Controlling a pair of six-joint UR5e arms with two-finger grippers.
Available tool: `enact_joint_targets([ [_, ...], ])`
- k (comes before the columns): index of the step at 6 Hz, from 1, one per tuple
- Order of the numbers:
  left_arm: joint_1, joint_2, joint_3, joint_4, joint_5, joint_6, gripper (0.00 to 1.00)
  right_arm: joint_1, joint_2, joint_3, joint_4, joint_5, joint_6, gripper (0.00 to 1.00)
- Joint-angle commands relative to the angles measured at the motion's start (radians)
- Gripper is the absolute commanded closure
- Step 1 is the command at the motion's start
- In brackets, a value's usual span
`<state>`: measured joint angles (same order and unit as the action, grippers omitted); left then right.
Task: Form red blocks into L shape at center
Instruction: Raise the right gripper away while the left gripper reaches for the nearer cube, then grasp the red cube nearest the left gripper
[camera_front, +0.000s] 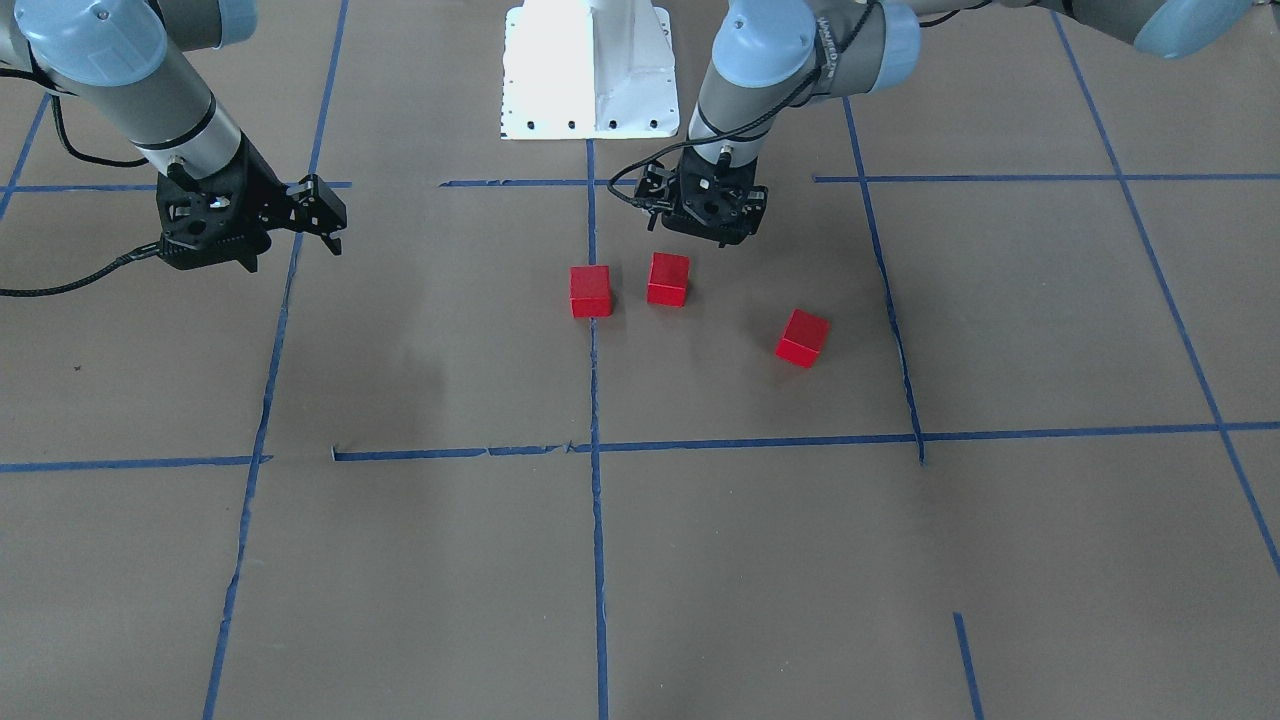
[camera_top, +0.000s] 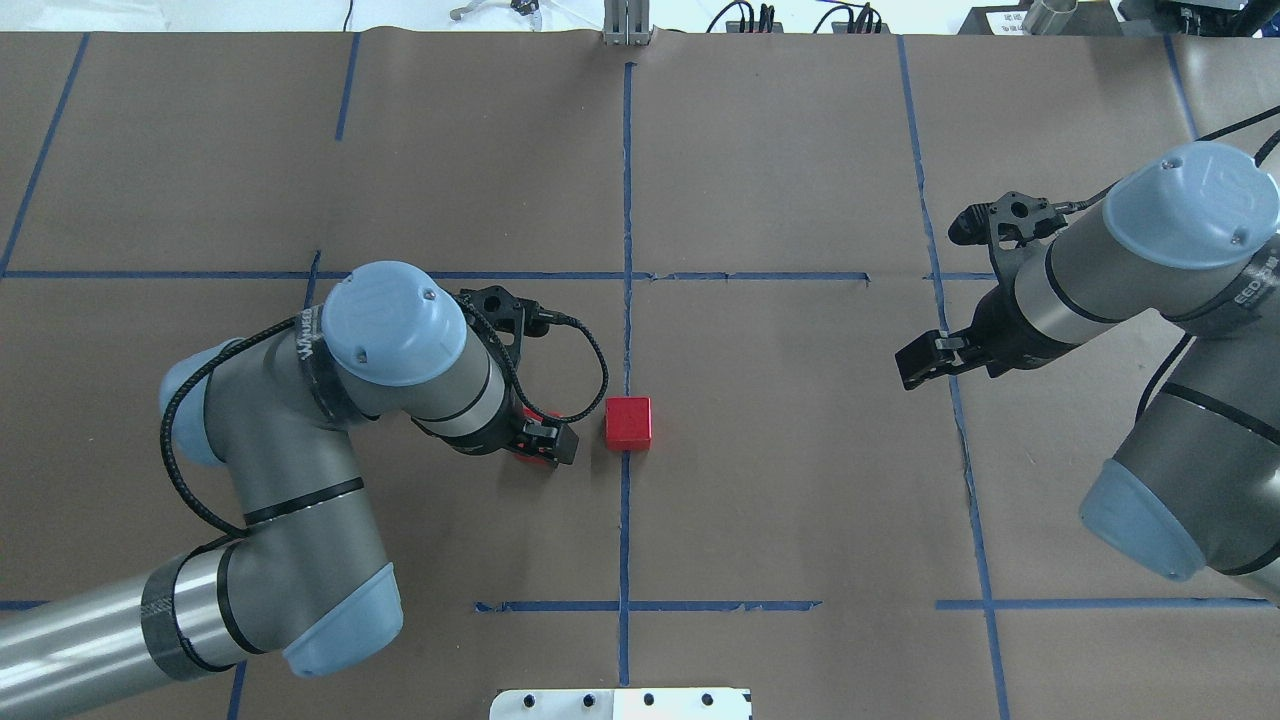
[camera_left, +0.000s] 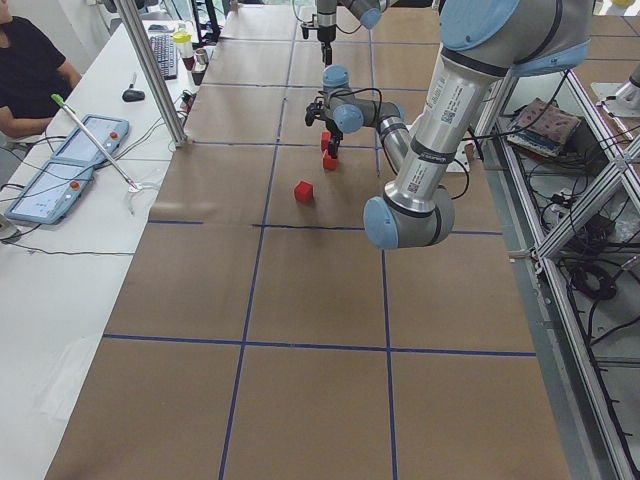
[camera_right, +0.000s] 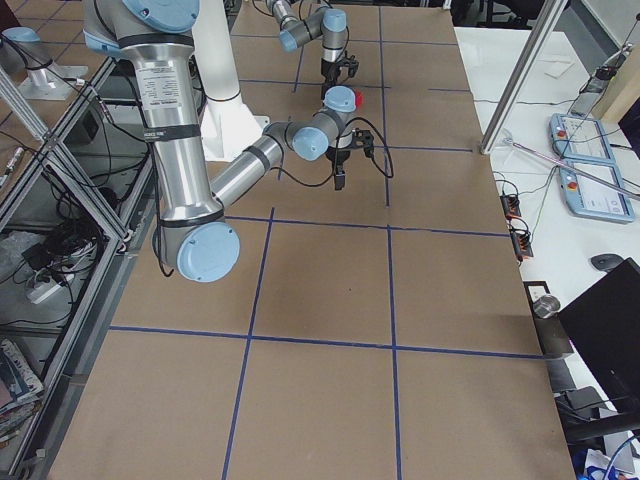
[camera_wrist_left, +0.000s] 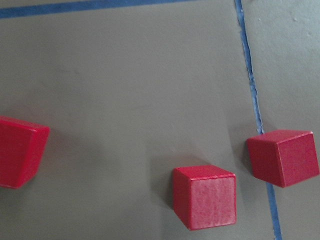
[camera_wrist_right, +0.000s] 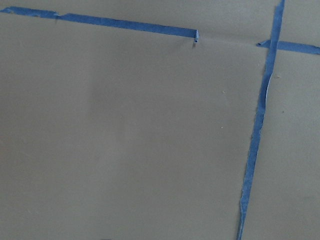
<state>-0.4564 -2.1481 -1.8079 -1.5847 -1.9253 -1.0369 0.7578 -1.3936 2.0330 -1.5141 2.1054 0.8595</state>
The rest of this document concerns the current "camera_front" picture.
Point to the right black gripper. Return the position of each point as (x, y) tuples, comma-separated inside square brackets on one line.
[(262, 186)]

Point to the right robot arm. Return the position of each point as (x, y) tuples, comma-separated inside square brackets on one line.
[(129, 60)]

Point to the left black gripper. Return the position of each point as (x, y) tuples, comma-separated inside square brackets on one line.
[(655, 187)]

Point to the white camera mast base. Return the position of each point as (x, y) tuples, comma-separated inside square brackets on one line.
[(574, 70)]

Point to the red block from side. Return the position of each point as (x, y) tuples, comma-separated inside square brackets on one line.
[(591, 291)]

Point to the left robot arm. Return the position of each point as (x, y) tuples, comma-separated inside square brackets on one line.
[(768, 57)]

